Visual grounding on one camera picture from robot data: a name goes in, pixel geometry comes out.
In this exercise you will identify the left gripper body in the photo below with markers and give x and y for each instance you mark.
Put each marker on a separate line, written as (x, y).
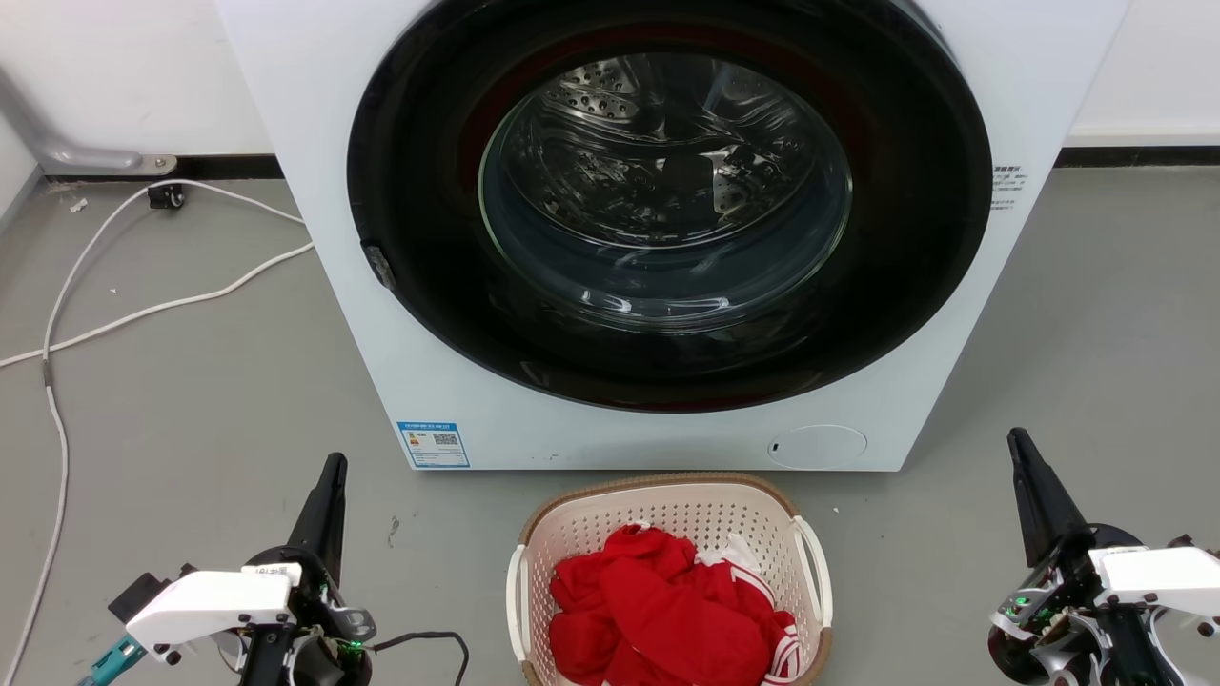
(319, 610)

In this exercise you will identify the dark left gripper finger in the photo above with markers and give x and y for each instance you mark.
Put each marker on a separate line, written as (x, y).
(322, 519)

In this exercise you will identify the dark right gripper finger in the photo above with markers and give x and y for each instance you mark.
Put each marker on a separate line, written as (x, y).
(1042, 500)

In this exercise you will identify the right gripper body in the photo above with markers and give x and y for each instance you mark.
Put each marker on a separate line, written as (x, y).
(1077, 615)

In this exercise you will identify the beige perforated laundry basket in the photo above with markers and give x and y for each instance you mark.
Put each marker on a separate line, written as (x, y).
(572, 519)

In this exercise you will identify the blue energy label sticker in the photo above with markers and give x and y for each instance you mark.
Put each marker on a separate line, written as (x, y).
(434, 444)

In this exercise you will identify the round white filter cover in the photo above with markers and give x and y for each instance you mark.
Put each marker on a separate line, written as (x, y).
(818, 446)

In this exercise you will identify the black round washer door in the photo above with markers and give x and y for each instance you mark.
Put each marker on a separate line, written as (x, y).
(410, 191)

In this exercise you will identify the red garment with white stripes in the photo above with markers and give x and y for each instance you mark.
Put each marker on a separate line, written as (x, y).
(667, 615)

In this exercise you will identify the white front-load washing machine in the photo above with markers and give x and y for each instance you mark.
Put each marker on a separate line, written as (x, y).
(315, 143)

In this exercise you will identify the grey metal pipe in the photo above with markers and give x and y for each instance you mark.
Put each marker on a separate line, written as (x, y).
(57, 148)

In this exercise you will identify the steel washer drum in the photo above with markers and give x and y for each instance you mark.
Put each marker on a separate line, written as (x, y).
(658, 162)

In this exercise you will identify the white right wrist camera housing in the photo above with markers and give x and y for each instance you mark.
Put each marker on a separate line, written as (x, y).
(1163, 575)

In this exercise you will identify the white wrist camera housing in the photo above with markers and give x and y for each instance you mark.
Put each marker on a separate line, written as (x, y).
(1163, 575)
(214, 602)

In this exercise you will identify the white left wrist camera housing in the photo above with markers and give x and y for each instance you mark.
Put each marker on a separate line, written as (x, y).
(214, 602)

